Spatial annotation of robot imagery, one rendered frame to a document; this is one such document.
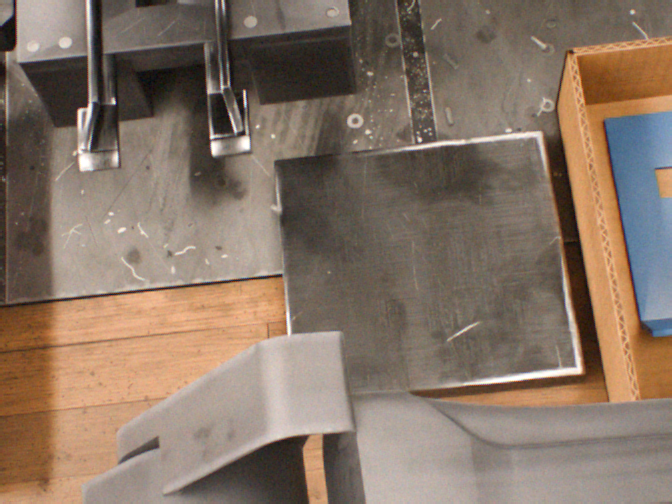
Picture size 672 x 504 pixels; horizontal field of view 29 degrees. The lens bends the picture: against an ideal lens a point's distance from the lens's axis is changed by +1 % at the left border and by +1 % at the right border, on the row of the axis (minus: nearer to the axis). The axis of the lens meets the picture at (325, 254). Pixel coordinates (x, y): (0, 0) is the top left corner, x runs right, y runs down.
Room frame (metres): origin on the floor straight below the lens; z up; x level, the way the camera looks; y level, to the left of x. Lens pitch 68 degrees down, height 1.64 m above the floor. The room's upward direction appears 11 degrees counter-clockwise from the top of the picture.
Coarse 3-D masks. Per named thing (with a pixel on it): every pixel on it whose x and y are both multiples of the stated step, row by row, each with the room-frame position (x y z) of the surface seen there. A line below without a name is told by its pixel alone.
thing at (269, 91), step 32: (128, 64) 0.43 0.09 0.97; (160, 64) 0.42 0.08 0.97; (192, 64) 0.42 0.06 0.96; (256, 64) 0.42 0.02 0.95; (288, 64) 0.42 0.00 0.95; (320, 64) 0.41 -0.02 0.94; (352, 64) 0.41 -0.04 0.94; (64, 96) 0.43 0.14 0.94; (128, 96) 0.43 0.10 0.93; (288, 96) 0.42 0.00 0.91; (320, 96) 0.41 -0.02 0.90
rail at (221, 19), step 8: (216, 0) 0.44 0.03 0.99; (224, 0) 0.44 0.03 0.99; (216, 8) 0.44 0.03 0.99; (224, 8) 0.44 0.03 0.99; (216, 16) 0.43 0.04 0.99; (224, 16) 0.43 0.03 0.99; (216, 24) 0.43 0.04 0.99; (224, 24) 0.43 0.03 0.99; (224, 32) 0.42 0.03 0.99; (224, 40) 0.42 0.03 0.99; (224, 48) 0.41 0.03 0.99; (224, 56) 0.41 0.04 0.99; (232, 56) 0.42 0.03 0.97; (224, 64) 0.40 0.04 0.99; (232, 64) 0.41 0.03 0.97; (224, 72) 0.39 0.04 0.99; (232, 72) 0.40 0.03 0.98; (224, 80) 0.39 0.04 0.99; (232, 80) 0.39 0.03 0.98; (232, 88) 0.39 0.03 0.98
